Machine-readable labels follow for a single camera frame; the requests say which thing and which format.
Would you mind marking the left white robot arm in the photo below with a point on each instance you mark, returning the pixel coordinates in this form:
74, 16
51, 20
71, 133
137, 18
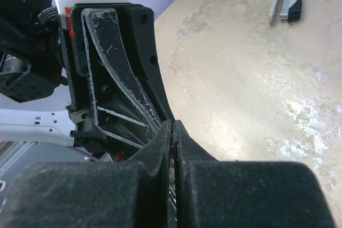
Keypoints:
32, 67

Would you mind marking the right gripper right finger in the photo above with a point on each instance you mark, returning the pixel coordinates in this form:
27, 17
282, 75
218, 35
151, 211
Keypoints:
213, 193

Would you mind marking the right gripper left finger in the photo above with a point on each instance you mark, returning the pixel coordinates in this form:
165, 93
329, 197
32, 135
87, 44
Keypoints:
131, 193

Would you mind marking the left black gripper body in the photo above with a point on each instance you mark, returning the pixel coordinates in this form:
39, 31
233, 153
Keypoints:
73, 50

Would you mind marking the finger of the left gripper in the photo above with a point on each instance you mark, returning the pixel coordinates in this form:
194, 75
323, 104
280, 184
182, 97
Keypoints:
121, 108
137, 30

